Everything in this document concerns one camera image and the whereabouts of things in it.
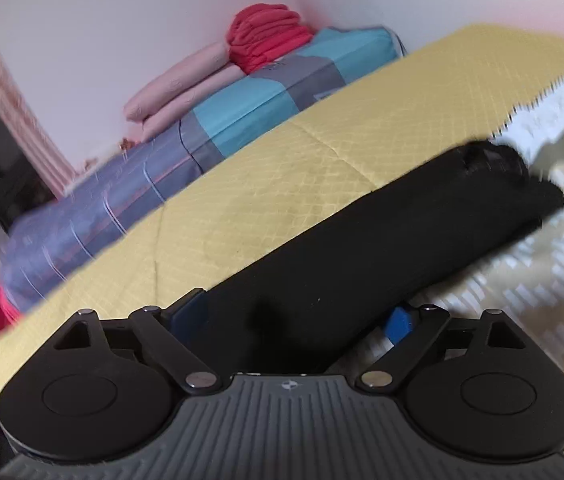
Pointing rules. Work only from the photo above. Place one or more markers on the yellow quilted blanket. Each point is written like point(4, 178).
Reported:
point(459, 88)

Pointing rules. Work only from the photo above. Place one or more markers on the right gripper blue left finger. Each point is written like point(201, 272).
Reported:
point(165, 335)

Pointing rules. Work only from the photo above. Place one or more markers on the black knit pants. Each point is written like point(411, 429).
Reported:
point(303, 306)

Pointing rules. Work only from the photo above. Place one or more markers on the pink curtain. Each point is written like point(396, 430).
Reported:
point(51, 165)

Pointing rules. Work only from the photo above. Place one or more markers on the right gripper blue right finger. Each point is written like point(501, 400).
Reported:
point(412, 332)

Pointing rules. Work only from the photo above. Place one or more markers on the pink folded blanket stack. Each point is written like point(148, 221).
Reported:
point(168, 97)

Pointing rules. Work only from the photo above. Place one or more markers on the red folded clothes stack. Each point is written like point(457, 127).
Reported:
point(264, 32)

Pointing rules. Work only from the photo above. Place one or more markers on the purple plaid folded duvet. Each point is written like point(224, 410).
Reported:
point(49, 243)

